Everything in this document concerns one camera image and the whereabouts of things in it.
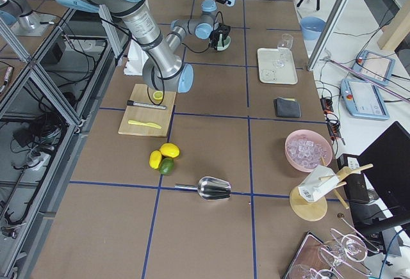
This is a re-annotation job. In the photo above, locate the yellow plastic knife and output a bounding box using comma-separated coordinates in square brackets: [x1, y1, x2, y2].
[127, 120, 162, 129]

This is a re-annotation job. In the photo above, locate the pink bowl with ice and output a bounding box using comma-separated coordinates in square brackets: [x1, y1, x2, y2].
[284, 129, 333, 172]

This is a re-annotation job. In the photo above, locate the hanging wine glass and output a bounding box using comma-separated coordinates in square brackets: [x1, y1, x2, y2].
[318, 219, 380, 276]

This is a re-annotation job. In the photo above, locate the blue basin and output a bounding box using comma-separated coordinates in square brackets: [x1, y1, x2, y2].
[300, 17, 326, 41]

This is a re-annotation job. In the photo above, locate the light green bowl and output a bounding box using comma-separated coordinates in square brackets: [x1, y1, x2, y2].
[214, 35, 231, 51]

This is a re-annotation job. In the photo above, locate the aluminium frame post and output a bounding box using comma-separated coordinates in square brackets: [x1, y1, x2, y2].
[307, 0, 349, 71]

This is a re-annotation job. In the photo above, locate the metal ice scoop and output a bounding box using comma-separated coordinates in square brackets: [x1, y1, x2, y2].
[174, 176, 231, 200]

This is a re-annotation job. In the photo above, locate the wooden cutting board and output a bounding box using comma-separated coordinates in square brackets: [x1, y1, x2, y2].
[118, 84, 176, 137]

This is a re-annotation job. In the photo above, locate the wooden stand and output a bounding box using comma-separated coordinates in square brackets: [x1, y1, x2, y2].
[290, 164, 373, 221]

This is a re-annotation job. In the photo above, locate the yellow lemon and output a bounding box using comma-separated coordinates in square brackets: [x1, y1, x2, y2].
[149, 150, 163, 170]
[160, 143, 180, 158]

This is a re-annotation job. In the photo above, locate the black laptop monitor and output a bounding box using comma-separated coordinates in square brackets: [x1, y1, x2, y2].
[357, 121, 409, 235]

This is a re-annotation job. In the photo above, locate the clear wine glass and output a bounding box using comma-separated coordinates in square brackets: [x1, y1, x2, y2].
[274, 33, 293, 68]

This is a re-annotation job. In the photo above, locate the blue teach pendant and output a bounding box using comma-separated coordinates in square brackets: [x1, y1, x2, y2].
[340, 79, 390, 120]
[352, 50, 395, 86]

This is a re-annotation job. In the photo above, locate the white carton on stand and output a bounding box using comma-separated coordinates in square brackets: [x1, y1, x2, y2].
[297, 165, 339, 202]

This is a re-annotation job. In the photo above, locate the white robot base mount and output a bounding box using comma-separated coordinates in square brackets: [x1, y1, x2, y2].
[124, 41, 149, 76]

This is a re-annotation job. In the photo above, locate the steel muddler rod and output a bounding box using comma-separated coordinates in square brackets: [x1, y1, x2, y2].
[126, 100, 167, 110]

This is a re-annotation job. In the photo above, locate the lemon half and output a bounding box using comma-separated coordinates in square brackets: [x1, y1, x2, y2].
[152, 91, 163, 101]

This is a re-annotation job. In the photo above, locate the cream bear tray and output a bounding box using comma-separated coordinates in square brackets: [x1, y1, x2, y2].
[257, 48, 298, 85]

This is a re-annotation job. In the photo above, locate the green lime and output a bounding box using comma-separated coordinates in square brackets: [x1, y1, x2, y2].
[158, 157, 174, 175]

